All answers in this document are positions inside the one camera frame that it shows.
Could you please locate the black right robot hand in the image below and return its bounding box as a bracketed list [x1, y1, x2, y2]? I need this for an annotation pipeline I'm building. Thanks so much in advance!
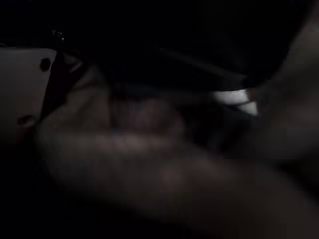
[0, 0, 310, 140]

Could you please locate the light grey garment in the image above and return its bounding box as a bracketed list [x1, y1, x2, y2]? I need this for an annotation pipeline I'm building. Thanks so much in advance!
[34, 14, 319, 239]

